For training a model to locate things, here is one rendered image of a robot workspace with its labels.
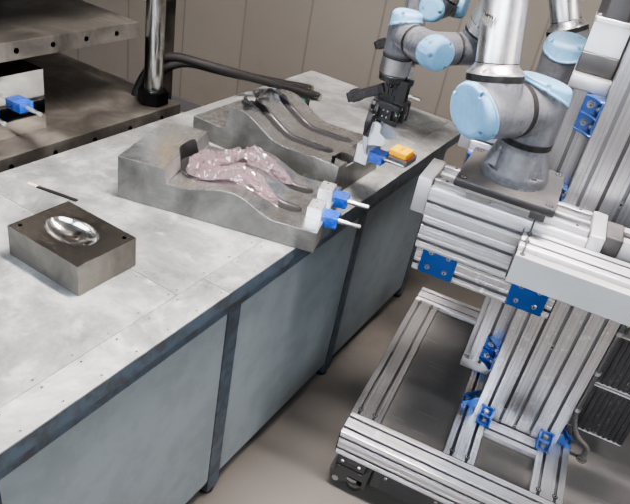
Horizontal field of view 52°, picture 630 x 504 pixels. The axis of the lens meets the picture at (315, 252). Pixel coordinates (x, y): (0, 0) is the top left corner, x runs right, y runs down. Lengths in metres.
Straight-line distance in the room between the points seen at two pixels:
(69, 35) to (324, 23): 1.96
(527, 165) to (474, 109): 0.21
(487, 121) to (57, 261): 0.87
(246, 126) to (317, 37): 1.93
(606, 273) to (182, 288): 0.87
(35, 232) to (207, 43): 2.85
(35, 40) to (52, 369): 1.04
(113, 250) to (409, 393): 1.12
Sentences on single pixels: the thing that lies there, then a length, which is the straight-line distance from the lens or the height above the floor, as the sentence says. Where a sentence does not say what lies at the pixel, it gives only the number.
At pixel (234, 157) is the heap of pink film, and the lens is 1.67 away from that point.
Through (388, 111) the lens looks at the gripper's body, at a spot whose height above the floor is 1.07.
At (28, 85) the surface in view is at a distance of 1.96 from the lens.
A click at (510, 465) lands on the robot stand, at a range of 2.03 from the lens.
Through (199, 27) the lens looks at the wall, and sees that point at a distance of 4.12.
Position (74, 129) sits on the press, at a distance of 2.04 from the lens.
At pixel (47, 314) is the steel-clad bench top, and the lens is 1.29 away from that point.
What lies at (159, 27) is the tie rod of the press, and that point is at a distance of 2.16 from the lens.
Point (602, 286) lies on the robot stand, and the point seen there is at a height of 0.95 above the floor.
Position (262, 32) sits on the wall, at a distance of 3.90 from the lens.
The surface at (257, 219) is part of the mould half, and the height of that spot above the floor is 0.85.
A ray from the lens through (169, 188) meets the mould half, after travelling 1.57.
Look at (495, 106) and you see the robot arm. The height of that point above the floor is 1.23.
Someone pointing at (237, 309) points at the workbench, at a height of 0.66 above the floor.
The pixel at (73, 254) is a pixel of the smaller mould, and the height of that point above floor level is 0.87.
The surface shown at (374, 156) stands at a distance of 1.72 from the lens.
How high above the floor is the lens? 1.62
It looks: 32 degrees down
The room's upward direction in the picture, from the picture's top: 11 degrees clockwise
